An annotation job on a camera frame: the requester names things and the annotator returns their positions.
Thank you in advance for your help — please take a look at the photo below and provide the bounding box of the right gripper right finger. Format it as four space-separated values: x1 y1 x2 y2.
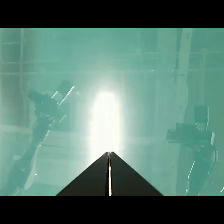
108 151 164 197

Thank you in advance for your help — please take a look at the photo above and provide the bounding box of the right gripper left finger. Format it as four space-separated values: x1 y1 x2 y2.
55 151 110 197

